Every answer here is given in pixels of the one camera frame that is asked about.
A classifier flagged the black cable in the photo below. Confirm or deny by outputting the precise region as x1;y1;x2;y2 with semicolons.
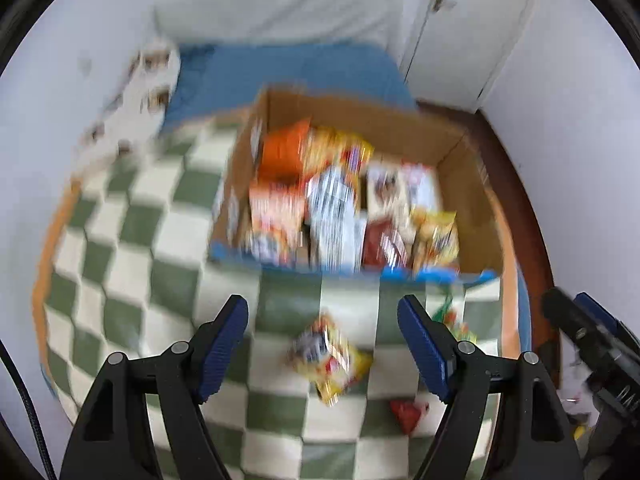
0;340;56;480

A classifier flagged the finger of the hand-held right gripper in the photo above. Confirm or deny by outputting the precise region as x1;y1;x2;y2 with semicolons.
574;292;640;356
542;287;621;371

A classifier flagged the white printed snack packet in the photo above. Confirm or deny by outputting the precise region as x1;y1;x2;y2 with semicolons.
306;165;362;233

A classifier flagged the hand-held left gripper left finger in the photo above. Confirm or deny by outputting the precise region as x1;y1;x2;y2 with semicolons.
60;294;250;480

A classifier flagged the green white checkered mat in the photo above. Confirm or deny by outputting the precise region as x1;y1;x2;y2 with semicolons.
32;110;521;480

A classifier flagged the orange pink snack packet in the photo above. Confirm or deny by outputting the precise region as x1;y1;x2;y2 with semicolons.
248;180;307;233

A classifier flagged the bear print pillow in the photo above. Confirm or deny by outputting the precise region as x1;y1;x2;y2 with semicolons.
75;42;182;161

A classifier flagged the yellow panda snack packet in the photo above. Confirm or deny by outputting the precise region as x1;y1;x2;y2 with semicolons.
287;312;373;406

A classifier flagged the blue bed sheet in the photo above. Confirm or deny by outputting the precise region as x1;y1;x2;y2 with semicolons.
160;42;532;351

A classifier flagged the large yellow noodle packet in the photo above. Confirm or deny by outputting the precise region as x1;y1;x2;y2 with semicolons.
302;127;376;181

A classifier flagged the red triangular snack packet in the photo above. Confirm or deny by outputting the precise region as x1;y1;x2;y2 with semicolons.
390;399;431;436

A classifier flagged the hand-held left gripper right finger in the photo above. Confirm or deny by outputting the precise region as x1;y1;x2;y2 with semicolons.
397;294;586;480

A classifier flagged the grey white pillow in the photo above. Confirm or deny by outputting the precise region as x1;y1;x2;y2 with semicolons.
152;0;403;51

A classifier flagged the cardboard box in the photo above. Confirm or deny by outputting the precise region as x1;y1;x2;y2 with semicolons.
207;84;503;281

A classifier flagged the green candy bag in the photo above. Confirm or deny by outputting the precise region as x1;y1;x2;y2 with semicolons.
432;295;476;346

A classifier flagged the yellow chips packet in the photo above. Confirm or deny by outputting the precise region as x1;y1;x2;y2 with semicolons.
411;210;461;273

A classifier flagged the dark red snack packet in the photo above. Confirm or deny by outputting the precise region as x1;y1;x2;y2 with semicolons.
361;217;416;271

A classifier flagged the white chocolate stick packet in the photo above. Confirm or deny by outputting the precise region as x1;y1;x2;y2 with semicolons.
365;162;408;221

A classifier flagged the white door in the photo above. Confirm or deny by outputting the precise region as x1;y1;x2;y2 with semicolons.
400;0;548;113

